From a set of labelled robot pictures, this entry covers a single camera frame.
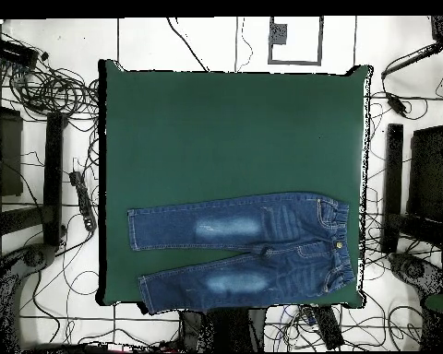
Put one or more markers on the blue denim jeans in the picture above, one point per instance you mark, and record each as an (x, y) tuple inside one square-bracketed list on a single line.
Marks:
[(225, 228)]

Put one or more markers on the dark green table cloth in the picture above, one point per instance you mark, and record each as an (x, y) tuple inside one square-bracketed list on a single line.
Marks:
[(243, 129)]

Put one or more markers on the black power strip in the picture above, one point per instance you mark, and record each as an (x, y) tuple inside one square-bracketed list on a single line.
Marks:
[(328, 326), (83, 199)]

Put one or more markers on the narrow black panel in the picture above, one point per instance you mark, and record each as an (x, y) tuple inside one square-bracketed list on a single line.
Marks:
[(393, 184), (53, 177)]

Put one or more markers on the black stand base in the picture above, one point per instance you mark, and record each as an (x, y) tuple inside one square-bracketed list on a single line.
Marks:
[(35, 257), (417, 271)]

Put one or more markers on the black power adapter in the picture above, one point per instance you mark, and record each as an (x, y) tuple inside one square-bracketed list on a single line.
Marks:
[(397, 104)]

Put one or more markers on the wide black panel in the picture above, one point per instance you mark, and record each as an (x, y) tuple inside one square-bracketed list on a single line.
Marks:
[(9, 155), (428, 173)]

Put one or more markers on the black bar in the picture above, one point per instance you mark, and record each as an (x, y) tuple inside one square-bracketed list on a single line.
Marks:
[(409, 61)]

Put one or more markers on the black electronics box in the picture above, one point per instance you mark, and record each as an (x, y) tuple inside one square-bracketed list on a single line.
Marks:
[(13, 51)]

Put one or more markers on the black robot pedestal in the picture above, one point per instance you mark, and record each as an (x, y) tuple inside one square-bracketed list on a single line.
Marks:
[(221, 328)]

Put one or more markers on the grey square frame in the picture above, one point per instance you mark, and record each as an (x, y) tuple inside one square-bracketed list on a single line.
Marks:
[(271, 55)]

